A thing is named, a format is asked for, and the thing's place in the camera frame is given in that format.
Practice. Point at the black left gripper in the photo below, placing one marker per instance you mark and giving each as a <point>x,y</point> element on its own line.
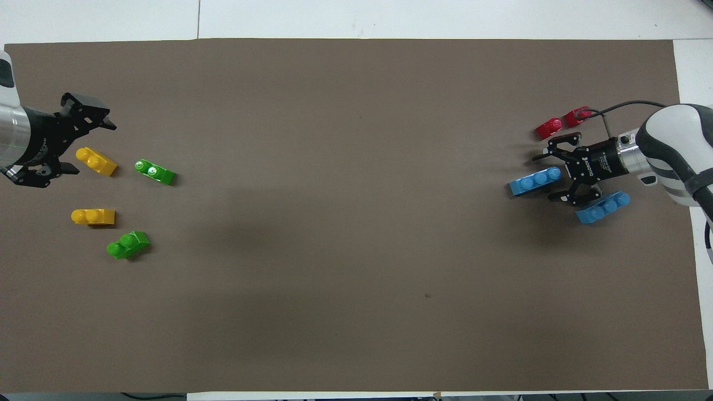
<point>47,139</point>

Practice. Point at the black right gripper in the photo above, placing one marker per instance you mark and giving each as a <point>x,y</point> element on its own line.
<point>593,161</point>

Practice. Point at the blue three-stud block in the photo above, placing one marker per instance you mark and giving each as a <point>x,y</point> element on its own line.
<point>535,181</point>
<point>604,209</point>

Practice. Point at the green two-stud block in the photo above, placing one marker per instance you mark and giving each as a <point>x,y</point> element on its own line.
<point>156,172</point>
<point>129,245</point>

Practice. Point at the yellow two-stud block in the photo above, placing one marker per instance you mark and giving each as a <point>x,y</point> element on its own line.
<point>92,216</point>
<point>96,162</point>

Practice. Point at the red one-stud block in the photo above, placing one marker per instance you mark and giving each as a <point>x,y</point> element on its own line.
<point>574,118</point>
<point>548,128</point>

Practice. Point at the brown table mat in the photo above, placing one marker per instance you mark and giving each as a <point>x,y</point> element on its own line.
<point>356,306</point>

